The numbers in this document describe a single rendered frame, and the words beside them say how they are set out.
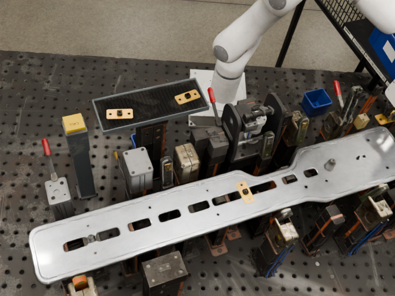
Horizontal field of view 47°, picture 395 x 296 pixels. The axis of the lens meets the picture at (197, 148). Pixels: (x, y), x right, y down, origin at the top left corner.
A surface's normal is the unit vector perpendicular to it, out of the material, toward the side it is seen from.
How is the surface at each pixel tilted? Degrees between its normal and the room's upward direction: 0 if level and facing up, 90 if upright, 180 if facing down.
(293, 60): 0
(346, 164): 0
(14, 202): 0
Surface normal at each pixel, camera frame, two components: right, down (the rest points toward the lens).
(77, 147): 0.36, 0.80
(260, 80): 0.11, -0.55
